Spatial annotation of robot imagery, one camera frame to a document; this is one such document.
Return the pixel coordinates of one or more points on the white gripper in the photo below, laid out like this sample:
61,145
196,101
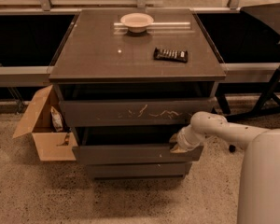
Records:
184,141

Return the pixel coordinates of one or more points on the grey drawer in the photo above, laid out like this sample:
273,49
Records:
130,145
149,170
132,112

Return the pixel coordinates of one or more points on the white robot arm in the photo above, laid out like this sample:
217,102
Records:
259,191

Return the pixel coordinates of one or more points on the grey bottom drawer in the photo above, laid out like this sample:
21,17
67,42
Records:
149,170

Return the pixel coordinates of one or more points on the dark grey drawer cabinet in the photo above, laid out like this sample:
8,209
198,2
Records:
102,60

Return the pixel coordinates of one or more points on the grey top drawer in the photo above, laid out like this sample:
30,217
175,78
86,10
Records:
132,112

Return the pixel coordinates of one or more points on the open cardboard box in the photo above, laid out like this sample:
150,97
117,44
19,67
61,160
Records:
36,121

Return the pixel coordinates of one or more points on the dark snack bar wrapper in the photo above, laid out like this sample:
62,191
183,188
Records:
180,56

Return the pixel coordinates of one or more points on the black rolling stand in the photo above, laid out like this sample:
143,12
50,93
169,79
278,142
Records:
267,94

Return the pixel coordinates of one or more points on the crumpled snack bag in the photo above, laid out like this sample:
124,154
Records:
57,119

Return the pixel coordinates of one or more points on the white bowl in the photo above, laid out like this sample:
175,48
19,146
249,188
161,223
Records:
136,22

